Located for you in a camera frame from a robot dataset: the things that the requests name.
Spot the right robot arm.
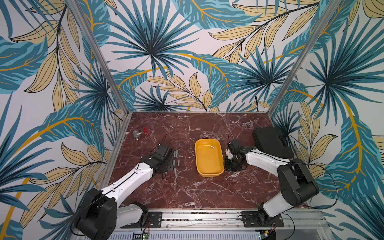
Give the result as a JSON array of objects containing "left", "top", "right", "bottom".
[{"left": 225, "top": 139, "right": 320, "bottom": 220}]

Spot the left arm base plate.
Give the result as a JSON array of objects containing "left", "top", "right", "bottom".
[{"left": 121, "top": 212, "right": 163, "bottom": 229}]

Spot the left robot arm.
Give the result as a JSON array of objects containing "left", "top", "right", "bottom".
[{"left": 71, "top": 144, "right": 173, "bottom": 240}]

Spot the yellow plastic storage tray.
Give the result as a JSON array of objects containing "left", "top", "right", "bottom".
[{"left": 195, "top": 139, "right": 225, "bottom": 178}]

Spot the metal valve red handle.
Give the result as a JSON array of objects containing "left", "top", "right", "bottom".
[{"left": 132, "top": 127, "right": 149, "bottom": 141}]

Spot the black plastic tool case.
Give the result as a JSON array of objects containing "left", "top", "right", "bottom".
[{"left": 253, "top": 127, "right": 294, "bottom": 160}]

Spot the aluminium front rail frame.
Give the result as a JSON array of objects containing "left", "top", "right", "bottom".
[{"left": 109, "top": 209, "right": 335, "bottom": 240}]

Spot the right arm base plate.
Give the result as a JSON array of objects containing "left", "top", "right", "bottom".
[{"left": 240, "top": 211, "right": 284, "bottom": 229}]

